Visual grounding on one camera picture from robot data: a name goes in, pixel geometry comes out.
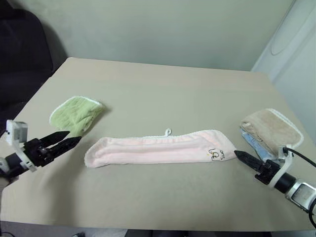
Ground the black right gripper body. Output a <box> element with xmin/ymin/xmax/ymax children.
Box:
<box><xmin>254</xmin><ymin>159</ymin><xmax>281</xmax><ymax>185</ymax></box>

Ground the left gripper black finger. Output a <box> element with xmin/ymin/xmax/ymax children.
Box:
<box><xmin>40</xmin><ymin>130</ymin><xmax>71</xmax><ymax>149</ymax></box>
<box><xmin>49</xmin><ymin>136</ymin><xmax>82</xmax><ymax>159</ymax></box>

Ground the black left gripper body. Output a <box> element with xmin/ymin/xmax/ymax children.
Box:
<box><xmin>23</xmin><ymin>138</ymin><xmax>55</xmax><ymax>169</ymax></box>

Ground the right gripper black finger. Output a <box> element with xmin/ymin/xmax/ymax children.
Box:
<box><xmin>234</xmin><ymin>150</ymin><xmax>268</xmax><ymax>166</ymax></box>
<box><xmin>237</xmin><ymin>155</ymin><xmax>267</xmax><ymax>172</ymax></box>

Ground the pink towel with embroidery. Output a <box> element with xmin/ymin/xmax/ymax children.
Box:
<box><xmin>84</xmin><ymin>128</ymin><xmax>237</xmax><ymax>169</ymax></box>

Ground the light blue cloth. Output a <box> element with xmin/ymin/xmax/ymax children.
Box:
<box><xmin>238</xmin><ymin>126</ymin><xmax>280</xmax><ymax>161</ymax></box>

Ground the green cloth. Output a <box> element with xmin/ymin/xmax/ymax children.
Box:
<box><xmin>49</xmin><ymin>95</ymin><xmax>106</xmax><ymax>136</ymax></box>

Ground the beige cloth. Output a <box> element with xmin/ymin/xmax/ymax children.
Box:
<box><xmin>239</xmin><ymin>108</ymin><xmax>304</xmax><ymax>155</ymax></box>

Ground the dark upholstered chair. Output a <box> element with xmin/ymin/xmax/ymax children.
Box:
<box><xmin>0</xmin><ymin>8</ymin><xmax>68</xmax><ymax>118</ymax></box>

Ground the white appliance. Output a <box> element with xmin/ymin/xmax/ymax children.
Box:
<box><xmin>250</xmin><ymin>0</ymin><xmax>316</xmax><ymax>140</ymax></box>

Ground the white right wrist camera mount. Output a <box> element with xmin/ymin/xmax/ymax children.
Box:
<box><xmin>270</xmin><ymin>145</ymin><xmax>294</xmax><ymax>189</ymax></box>

